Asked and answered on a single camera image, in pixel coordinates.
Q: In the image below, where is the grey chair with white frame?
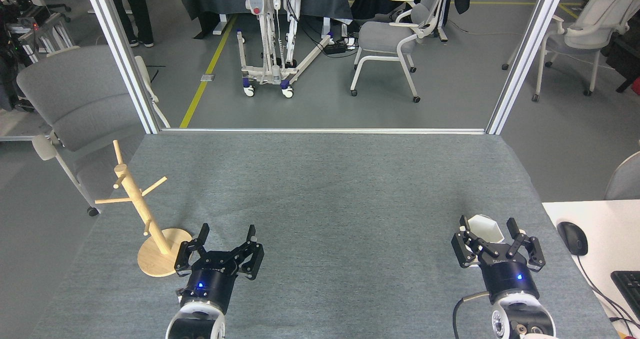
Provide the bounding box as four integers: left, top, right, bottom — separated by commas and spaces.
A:
349, 0, 455, 104

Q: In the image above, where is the black mouse cable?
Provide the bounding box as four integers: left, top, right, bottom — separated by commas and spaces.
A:
575, 254, 640, 326

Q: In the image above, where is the silver frame rail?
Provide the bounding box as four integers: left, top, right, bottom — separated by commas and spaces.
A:
159, 127, 487, 136

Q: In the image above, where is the grey chair backrest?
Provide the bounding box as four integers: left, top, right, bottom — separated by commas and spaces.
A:
603, 151, 640, 201

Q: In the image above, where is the person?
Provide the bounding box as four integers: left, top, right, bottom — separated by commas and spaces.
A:
105, 0, 155, 48

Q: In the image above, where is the white hexagonal cup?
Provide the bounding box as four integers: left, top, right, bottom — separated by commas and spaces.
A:
460, 214, 527, 267

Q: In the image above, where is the metal equipment rack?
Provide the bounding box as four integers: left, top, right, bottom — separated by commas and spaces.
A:
0, 0, 77, 66

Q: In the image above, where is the silver frame post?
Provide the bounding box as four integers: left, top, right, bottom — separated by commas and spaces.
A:
81, 0, 161, 135
486, 0, 570, 136

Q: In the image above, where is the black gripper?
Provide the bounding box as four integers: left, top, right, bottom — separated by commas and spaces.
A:
174, 223, 265, 314
451, 215, 546, 303

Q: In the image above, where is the white mesh-back chair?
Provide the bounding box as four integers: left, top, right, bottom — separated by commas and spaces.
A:
502, 0, 640, 103

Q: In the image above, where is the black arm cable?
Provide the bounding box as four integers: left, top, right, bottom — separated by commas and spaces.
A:
452, 291, 492, 339

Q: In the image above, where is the black computer mouse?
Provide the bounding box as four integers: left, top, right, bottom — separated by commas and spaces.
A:
556, 221, 589, 257

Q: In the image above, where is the large grey office chair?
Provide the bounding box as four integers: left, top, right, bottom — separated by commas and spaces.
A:
16, 45, 171, 217

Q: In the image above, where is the white desk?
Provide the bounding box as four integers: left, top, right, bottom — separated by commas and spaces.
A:
542, 199, 640, 339

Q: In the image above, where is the white wheeled lift stand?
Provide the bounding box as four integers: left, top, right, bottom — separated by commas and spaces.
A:
227, 0, 334, 99

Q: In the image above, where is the wooden cup rack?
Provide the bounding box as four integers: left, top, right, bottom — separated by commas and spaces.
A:
94, 139, 195, 278

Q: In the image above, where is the black keyboard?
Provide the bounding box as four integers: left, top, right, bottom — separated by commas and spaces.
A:
610, 270, 640, 321

